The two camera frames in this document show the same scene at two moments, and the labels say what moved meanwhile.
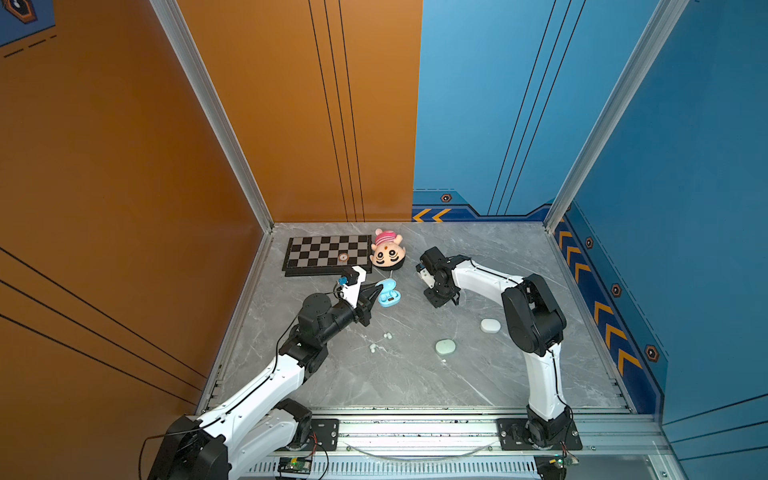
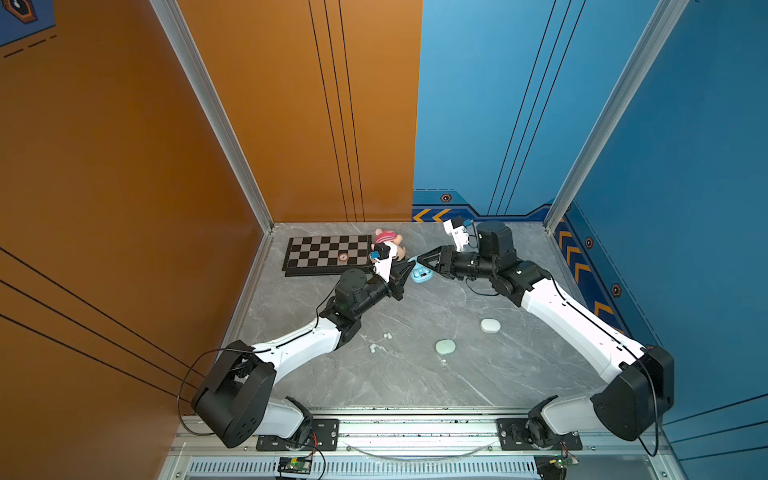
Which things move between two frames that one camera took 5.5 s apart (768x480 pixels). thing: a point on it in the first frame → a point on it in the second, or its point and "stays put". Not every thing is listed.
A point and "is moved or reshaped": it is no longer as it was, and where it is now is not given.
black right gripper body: x=436 y=296 → x=468 y=264
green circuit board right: x=563 y=462 stays put
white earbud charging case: x=490 y=325 stays put
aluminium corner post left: x=215 y=107 stays put
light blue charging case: x=389 y=295 is moved or reshaped
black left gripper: x=363 y=308 → x=395 y=285
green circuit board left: x=295 y=465 stays put
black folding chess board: x=327 y=255 stays put
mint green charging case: x=445 y=346 stays put
